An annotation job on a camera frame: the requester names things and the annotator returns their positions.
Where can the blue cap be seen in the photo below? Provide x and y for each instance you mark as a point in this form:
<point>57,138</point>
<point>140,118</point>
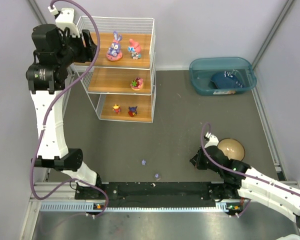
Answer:
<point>226,80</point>

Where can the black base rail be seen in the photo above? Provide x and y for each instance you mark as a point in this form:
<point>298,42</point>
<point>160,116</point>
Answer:
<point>164,194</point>

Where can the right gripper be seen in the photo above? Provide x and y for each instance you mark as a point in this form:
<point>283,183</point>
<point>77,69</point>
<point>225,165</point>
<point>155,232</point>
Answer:
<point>200,159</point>

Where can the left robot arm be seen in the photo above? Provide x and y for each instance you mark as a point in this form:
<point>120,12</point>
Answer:
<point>55,50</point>

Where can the blue caped toy figure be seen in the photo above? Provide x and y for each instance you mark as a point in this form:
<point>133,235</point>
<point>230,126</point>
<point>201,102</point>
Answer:
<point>132,111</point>

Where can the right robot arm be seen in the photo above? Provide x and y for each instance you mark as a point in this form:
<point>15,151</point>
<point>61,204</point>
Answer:
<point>250,183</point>

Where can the purple bunny donut toy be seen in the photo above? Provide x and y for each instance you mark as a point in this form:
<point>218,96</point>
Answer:
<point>114,52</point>

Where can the white wire wooden shelf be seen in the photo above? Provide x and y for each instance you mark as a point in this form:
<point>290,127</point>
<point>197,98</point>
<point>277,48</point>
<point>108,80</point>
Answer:
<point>108,82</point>

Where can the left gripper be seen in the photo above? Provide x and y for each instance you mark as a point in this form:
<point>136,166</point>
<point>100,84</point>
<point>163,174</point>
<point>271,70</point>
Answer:
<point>82,47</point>

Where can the pink bunny toy on shelf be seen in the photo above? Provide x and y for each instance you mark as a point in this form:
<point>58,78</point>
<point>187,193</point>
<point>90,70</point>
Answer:
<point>134,49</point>

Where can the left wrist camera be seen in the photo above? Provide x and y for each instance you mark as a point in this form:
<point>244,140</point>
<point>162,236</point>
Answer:
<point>65,19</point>

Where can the yellow red toy figure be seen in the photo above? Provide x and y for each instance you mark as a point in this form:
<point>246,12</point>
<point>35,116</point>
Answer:
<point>117,109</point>

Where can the pink bear strawberry toy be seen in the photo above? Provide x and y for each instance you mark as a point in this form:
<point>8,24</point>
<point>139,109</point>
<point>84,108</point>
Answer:
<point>137,84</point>

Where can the wooden round block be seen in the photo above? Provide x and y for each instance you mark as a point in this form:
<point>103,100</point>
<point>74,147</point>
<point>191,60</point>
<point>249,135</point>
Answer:
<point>232,149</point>

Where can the teal plastic bin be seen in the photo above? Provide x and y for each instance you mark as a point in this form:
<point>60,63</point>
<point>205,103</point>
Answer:
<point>202,69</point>

